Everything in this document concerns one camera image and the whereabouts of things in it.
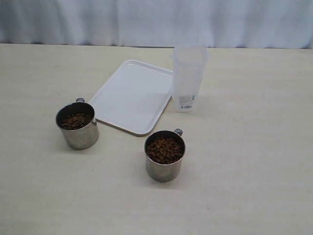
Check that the white curtain backdrop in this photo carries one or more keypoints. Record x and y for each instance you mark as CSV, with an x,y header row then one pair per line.
x,y
159,23

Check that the steel mug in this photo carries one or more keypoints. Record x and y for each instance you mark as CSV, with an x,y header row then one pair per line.
x,y
164,151
78,124

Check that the clear plastic container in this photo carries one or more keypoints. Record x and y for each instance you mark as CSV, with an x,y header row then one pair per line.
x,y
189,66

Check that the white plastic tray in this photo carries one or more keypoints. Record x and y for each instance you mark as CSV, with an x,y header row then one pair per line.
x,y
134,97

